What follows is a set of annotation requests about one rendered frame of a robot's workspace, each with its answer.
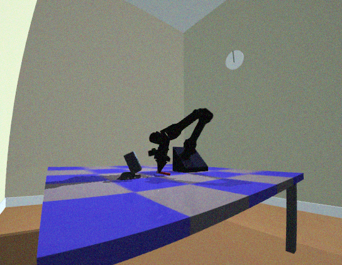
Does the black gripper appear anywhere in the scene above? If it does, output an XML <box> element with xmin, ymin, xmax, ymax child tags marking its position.
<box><xmin>154</xmin><ymin>145</ymin><xmax>170</xmax><ymax>173</ymax></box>

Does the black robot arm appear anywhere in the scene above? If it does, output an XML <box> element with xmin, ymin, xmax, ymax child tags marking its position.
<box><xmin>148</xmin><ymin>108</ymin><xmax>213</xmax><ymax>160</ymax></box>

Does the grey sloped panel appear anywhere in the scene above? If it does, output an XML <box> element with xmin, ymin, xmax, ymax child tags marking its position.
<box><xmin>121</xmin><ymin>152</ymin><xmax>142</xmax><ymax>178</ymax></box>

